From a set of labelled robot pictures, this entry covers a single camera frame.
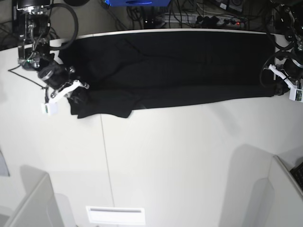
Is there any blue box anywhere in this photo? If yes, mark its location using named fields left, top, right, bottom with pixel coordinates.
left=103, top=0, right=170, bottom=7

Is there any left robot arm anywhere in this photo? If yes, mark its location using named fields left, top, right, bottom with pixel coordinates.
left=268, top=0, right=303, bottom=103

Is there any thick black cable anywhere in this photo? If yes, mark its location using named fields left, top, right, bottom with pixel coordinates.
left=48, top=3, right=79, bottom=51

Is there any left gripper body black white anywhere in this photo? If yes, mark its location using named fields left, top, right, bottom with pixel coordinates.
left=268, top=59, right=303, bottom=102

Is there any white bin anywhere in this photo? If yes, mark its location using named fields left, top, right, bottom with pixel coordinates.
left=242, top=156, right=303, bottom=227
left=0, top=172, right=76, bottom=227

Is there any white bin right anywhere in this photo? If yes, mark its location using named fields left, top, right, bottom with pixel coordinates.
left=242, top=156, right=303, bottom=227

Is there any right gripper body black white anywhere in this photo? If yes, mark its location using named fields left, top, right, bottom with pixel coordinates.
left=38, top=62, right=89, bottom=115

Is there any white bin left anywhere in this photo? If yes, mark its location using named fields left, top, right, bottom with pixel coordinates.
left=0, top=172, right=76, bottom=227

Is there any black T-shirt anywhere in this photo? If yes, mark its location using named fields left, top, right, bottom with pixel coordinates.
left=59, top=31, right=279, bottom=118

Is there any black keyboard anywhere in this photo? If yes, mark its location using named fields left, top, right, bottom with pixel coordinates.
left=290, top=163, right=303, bottom=190

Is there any white power strip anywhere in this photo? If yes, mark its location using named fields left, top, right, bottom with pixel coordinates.
left=160, top=13, right=246, bottom=27

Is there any grey cloth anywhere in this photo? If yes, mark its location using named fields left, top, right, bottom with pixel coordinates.
left=0, top=152, right=10, bottom=177

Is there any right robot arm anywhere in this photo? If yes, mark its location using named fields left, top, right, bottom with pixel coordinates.
left=16, top=0, right=89, bottom=115

